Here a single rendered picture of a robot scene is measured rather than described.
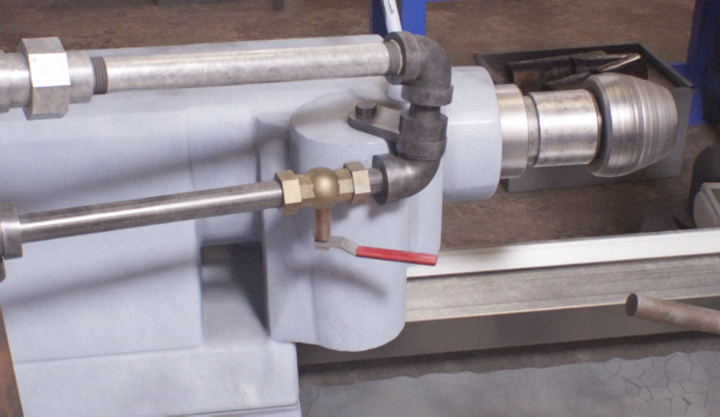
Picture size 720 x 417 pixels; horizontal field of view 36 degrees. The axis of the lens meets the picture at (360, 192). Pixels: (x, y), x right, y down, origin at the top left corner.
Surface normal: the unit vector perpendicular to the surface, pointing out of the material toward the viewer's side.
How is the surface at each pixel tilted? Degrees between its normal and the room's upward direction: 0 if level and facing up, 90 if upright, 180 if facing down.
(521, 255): 45
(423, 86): 81
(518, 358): 90
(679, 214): 0
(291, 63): 63
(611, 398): 19
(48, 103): 101
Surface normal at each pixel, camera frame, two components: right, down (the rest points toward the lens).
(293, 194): 0.36, -0.06
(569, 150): 0.14, 0.60
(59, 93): 0.43, 0.59
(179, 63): 0.40, -0.33
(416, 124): -0.32, 0.31
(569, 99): 0.05, -0.67
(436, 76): 0.31, 0.43
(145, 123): 0.12, -0.02
